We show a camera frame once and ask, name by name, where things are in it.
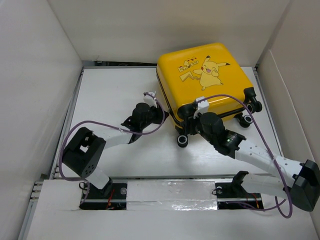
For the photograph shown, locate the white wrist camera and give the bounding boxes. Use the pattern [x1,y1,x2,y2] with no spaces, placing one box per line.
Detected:
[143,91,158,108]
[193,96,210,119]

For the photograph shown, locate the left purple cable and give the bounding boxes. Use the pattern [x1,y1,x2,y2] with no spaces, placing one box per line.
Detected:
[58,96,166,203]

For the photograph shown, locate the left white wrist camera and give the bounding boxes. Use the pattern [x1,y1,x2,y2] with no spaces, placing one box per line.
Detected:
[143,91,158,108]

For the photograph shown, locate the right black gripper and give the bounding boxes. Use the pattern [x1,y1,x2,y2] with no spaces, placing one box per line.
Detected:
[180,109,216,146]

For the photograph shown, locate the yellow suitcase with grey lining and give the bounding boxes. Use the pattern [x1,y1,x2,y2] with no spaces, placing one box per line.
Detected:
[156,43,263,148]

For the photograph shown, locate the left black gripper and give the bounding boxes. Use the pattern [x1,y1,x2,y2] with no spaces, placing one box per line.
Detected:
[139,101,167,130]

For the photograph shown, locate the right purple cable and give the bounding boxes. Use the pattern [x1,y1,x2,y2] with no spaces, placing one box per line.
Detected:
[198,94,293,219]

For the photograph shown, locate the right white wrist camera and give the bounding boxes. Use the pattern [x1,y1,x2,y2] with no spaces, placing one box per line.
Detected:
[193,96,210,119]

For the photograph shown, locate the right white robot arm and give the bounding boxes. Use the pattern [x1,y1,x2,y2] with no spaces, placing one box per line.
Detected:
[184,112,320,212]

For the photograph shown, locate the purple cable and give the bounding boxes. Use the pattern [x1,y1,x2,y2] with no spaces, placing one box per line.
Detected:
[58,96,166,203]
[198,94,293,219]

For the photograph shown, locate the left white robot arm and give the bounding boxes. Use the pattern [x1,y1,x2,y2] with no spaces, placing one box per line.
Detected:
[58,102,169,199]

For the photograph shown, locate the aluminium mounting rail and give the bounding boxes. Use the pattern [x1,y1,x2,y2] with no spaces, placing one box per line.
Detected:
[34,174,287,214]

